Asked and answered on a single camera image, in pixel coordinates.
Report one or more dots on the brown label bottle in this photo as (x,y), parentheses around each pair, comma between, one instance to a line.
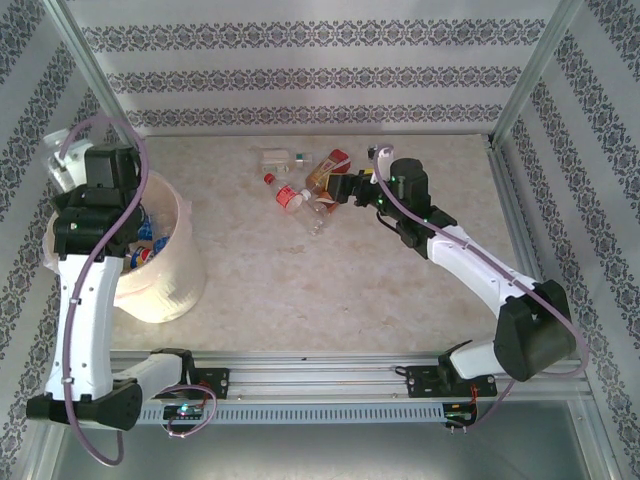
(325,206)

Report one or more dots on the clear bottle white label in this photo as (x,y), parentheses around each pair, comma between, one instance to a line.
(274,160)

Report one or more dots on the aluminium frame post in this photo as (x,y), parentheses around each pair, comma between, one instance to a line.
(94,75)
(600,445)
(535,75)

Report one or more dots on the clear bottle red label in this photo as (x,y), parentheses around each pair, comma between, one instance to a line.
(287,196)

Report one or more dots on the aluminium side rail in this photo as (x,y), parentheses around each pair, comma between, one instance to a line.
(517,215)

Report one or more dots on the amber bottle red top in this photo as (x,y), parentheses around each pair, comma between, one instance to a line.
(322,167)

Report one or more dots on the bottle blue red label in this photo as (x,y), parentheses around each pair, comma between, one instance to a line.
(141,256)

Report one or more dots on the white round bin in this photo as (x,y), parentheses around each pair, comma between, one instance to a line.
(170,295)

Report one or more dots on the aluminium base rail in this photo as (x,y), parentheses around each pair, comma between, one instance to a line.
(320,375)

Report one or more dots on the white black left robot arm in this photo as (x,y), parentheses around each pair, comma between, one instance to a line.
(85,330)

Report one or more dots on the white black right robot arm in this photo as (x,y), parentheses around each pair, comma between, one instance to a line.
(480,270)

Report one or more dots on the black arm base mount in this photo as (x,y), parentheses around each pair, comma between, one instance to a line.
(212,382)
(425,382)

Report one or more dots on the small circuit board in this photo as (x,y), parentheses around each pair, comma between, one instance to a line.
(460,418)
(184,411)

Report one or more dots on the small green white bottle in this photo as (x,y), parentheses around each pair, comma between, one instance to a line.
(303,161)

